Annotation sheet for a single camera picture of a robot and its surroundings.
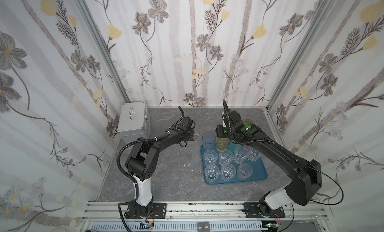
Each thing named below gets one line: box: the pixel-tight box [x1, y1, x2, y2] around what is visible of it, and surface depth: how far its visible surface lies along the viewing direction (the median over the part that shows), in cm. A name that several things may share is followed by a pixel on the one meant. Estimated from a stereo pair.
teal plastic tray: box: [201, 143, 268, 185], surface depth 88 cm
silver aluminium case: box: [117, 101, 151, 145], surface depth 93 cm
